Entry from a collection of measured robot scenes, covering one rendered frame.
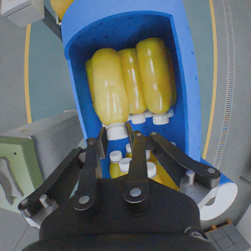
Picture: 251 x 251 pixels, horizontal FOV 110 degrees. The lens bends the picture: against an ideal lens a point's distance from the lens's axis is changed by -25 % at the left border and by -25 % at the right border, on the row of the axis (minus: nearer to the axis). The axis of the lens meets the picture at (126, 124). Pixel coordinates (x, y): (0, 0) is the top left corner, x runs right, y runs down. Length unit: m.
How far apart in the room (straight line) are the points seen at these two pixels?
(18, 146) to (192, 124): 0.49
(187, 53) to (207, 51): 1.75
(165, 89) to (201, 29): 1.81
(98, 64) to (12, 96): 1.79
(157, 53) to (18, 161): 0.53
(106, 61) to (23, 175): 0.47
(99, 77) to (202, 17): 2.01
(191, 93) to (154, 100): 0.09
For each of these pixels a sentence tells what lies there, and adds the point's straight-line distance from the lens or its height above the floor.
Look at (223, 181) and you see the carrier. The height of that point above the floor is 1.01.
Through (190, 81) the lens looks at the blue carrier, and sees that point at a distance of 0.20.
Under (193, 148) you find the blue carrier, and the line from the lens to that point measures 0.22.
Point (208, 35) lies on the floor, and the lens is 2.06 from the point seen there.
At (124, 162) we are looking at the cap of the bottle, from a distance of 0.33.
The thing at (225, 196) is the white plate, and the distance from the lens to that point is 0.83.
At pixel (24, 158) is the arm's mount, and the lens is 0.49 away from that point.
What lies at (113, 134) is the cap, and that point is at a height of 1.18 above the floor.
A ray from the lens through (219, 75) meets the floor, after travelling 2.02.
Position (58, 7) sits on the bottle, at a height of 1.05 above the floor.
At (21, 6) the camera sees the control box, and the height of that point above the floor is 1.09.
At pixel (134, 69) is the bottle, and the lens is 0.30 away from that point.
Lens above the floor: 1.38
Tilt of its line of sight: 77 degrees down
